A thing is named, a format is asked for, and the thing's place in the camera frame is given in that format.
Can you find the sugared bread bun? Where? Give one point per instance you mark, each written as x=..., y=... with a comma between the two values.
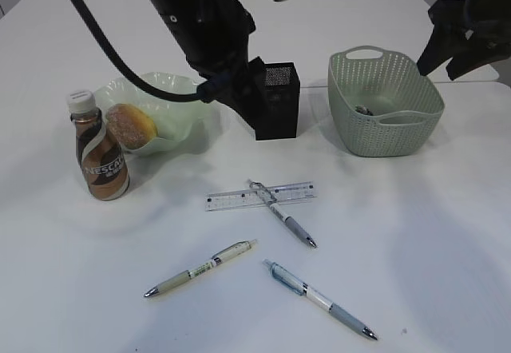
x=130, y=125

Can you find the clear plastic ruler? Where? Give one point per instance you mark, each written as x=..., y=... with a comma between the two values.
x=284, y=193

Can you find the beige grip pen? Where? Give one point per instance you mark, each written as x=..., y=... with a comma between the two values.
x=185, y=276

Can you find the green woven plastic basket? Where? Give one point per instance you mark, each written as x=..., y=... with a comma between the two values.
x=406, y=106

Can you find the paper ball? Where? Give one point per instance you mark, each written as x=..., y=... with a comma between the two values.
x=363, y=110

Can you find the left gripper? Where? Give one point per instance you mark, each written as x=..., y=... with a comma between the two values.
x=230, y=77

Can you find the blue clear grey-grip pen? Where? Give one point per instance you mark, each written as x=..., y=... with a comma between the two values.
x=301, y=288

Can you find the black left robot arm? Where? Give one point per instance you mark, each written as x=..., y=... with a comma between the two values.
x=182, y=17

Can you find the brown Nescafe coffee bottle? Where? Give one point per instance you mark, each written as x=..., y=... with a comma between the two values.
x=99, y=154

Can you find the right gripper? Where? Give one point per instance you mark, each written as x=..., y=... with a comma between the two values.
x=473, y=33

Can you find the black mesh pen holder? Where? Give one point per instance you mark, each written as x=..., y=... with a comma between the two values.
x=282, y=91

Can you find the grey grip pen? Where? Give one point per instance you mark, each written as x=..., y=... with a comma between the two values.
x=291, y=224

